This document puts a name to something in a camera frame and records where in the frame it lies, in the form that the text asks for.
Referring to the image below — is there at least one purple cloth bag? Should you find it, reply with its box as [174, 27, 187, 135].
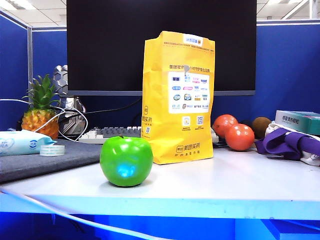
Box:
[254, 127, 320, 162]

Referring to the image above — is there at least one white grey keyboard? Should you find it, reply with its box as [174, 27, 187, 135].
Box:
[78, 125, 221, 146]

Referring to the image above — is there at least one black computer monitor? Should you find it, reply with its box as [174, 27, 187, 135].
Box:
[66, 0, 258, 97]

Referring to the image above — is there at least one white teal carton box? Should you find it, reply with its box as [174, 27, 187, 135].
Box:
[274, 109, 320, 136]

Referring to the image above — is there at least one pineapple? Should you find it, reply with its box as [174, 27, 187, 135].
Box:
[21, 74, 61, 140]

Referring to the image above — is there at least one brown kiwi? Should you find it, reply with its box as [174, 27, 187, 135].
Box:
[251, 116, 273, 139]

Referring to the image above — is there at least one thin white cable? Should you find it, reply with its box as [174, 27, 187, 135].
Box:
[0, 98, 89, 142]

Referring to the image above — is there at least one clear tape roll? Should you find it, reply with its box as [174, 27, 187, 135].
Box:
[39, 144, 66, 157]

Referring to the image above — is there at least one green apple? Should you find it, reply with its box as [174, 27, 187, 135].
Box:
[99, 134, 154, 188]

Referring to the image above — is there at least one grey metal partition post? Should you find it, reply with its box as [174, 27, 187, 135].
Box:
[27, 25, 34, 107]

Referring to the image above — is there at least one black cable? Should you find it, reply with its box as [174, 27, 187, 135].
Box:
[65, 97, 143, 121]

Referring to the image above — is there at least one blue white wet wipes pack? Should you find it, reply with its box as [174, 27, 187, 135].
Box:
[0, 129, 58, 157]

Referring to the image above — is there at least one yellow paper bag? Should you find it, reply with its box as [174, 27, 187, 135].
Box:
[140, 30, 216, 166]

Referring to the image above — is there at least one red orange round fruit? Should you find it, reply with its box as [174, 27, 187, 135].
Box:
[212, 114, 240, 139]
[224, 123, 256, 152]

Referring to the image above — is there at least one grey desk mat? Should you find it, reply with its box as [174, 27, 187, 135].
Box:
[0, 138, 104, 184]

